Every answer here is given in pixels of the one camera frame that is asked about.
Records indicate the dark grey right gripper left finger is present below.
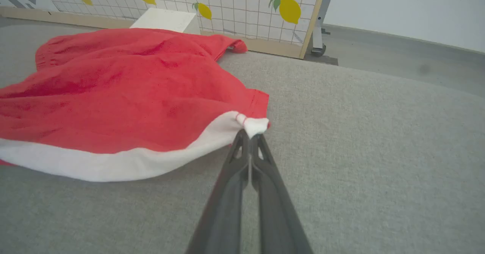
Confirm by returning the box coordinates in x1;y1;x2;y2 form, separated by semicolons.
186;129;251;254

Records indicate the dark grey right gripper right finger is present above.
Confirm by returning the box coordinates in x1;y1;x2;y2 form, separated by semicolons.
249;133;314;254

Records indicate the red garment with white hem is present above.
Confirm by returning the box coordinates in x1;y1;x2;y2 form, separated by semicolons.
0;28;271;182

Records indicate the grey fabric sofa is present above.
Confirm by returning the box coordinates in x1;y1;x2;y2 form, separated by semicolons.
0;24;485;254

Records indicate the grey metal panel stand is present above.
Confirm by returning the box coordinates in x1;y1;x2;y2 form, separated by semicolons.
311;0;338;56

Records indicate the white box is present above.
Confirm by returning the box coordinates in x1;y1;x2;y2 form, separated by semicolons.
130;8;201;35

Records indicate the lemon print grid panel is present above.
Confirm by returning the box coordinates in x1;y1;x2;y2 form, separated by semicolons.
35;0;329;60

